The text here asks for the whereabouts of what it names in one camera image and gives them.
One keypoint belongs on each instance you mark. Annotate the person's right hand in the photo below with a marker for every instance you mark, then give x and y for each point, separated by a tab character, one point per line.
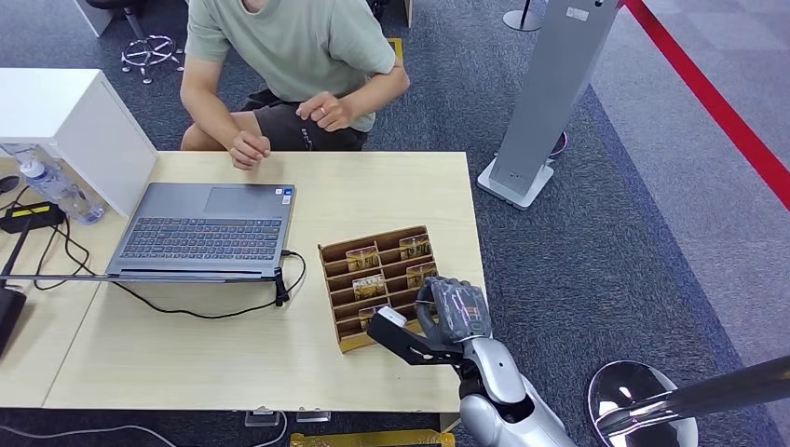
249	150

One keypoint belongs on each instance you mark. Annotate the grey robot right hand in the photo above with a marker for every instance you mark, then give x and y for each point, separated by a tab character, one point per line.
460	311

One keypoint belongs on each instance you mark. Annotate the person's left hand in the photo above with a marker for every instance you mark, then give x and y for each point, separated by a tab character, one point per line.
324	112

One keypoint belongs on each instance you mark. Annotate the person's right forearm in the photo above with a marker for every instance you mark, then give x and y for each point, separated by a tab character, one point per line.
213	111

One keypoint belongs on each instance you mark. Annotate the person's left forearm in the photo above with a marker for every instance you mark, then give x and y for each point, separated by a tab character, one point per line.
376	92

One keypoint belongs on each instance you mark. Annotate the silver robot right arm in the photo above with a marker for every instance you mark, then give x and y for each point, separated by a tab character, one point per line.
506	401

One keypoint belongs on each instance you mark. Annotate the gold hotel key card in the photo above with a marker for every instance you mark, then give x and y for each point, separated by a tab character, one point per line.
368	287
415	247
421	274
362	258
371	316

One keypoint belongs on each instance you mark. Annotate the person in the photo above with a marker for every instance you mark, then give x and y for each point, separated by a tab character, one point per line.
296	49

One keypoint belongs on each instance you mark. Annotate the brown wooden card holder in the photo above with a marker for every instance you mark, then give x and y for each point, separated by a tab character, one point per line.
342	290

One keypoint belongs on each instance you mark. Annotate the grey laptop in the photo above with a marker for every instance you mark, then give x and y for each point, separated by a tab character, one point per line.
204	237

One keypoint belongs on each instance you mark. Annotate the chrome office chair base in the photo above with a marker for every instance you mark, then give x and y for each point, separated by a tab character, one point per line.
147	52

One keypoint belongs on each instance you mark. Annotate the yellow tape strip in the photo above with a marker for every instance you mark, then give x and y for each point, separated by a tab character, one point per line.
370	440

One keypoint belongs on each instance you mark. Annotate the white box cabinet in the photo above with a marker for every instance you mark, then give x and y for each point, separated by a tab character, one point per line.
74	129

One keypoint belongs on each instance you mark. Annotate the dark round floor base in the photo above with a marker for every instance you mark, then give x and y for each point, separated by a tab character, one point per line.
558	145

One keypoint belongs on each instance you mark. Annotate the clear plastic water bottle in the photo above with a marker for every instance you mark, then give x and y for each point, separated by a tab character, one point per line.
58	191

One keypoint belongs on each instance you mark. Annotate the chrome stanchion with pole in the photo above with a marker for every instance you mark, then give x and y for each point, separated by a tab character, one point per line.
642	401

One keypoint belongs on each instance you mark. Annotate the round stanchion base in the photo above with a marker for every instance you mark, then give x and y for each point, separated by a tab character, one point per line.
523	18

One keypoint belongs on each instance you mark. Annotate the grey kiosk stand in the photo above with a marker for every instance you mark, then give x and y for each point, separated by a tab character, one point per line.
549	92

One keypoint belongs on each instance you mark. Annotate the black device with yellow label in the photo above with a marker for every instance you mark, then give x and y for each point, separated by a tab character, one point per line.
31	216

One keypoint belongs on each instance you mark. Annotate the thin metal rod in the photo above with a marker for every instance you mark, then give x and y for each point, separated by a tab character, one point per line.
55	277

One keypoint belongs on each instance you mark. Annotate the black stand with pole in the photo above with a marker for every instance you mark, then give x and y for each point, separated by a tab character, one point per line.
9	308

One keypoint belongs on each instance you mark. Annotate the red barrier belt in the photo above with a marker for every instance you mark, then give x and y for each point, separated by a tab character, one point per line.
710	98

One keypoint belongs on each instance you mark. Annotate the pale wrist camera, black bracket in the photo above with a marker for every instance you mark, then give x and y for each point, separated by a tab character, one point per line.
401	339

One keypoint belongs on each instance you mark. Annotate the clear table bracket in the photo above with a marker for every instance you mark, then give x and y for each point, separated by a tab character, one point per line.
313	416
262	417

